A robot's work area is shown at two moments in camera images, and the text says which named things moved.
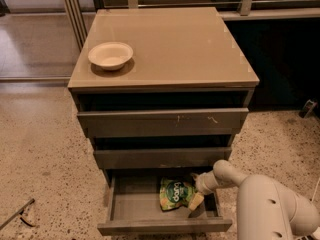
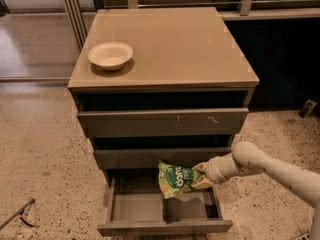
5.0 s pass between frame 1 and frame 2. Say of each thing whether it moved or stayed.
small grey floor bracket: stayed
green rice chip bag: moved
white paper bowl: stayed
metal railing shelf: stayed
